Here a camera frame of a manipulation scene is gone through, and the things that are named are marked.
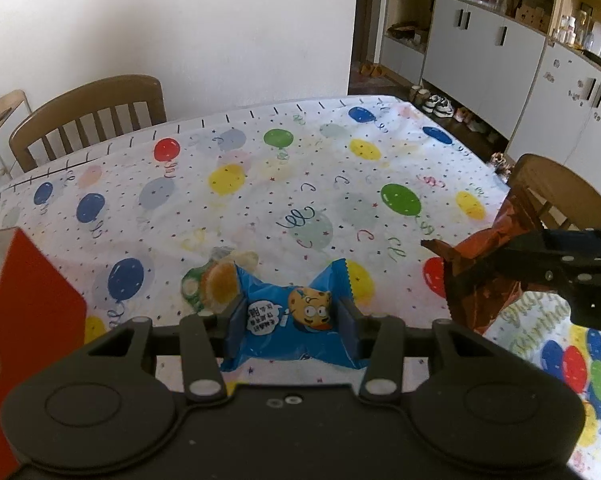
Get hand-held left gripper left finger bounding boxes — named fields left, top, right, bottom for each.
left=75, top=294, right=247, bottom=402

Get low grey cabinet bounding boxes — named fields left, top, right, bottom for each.
left=379, top=35, right=427, bottom=81

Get small cardboard boxes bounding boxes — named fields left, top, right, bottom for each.
left=518, top=5, right=551, bottom=31

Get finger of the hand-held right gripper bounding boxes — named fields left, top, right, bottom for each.
left=493, top=247, right=601, bottom=293
left=511, top=227, right=601, bottom=260

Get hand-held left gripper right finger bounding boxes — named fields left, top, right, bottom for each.
left=337, top=296, right=511, bottom=402

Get blue snack packet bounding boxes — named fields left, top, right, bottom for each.
left=220, top=258, right=371, bottom=372

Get brown tray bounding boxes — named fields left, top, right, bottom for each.
left=387, top=21, right=429, bottom=43

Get balloon printed tablecloth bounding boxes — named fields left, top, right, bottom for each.
left=0, top=95, right=601, bottom=476

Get red cardboard box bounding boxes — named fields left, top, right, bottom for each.
left=0, top=227, right=88, bottom=480

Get red-brown foil snack packet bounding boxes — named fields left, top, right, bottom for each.
left=421, top=192, right=546, bottom=338

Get row of jars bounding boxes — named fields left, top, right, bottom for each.
left=553, top=10, right=597, bottom=51

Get orange green snack packet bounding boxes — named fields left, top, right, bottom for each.
left=181, top=250, right=260, bottom=311

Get wooden slat-back chair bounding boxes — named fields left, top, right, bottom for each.
left=9, top=75, right=167, bottom=173

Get wooden round-back chair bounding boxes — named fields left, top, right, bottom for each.
left=508, top=154, right=601, bottom=233

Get tall grey wall cabinet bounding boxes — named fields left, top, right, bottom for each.
left=421, top=0, right=601, bottom=201

